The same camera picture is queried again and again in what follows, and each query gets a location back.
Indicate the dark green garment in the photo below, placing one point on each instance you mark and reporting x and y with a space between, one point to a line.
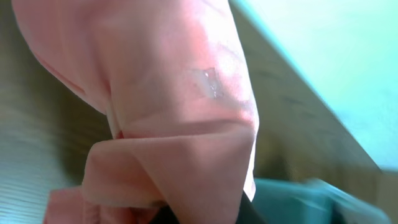
314 202

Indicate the pink shirt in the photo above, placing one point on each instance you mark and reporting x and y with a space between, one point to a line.
172 80

